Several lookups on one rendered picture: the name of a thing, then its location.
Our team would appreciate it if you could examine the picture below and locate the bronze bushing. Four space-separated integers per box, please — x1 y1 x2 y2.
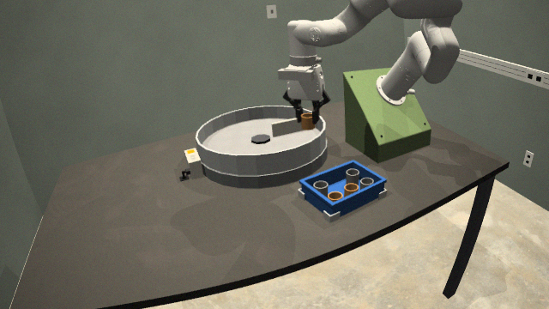
344 184 359 197
301 113 315 130
328 191 342 202

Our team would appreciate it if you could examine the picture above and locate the blue tray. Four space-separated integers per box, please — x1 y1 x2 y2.
299 160 387 217

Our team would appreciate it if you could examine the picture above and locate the grey metal bushing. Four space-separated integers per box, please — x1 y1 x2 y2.
313 181 328 197
346 169 359 185
360 178 374 190

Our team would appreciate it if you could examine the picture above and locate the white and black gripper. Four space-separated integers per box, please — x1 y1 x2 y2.
283 64 330 124

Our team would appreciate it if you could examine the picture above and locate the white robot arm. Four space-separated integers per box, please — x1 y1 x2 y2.
278 0 462 106

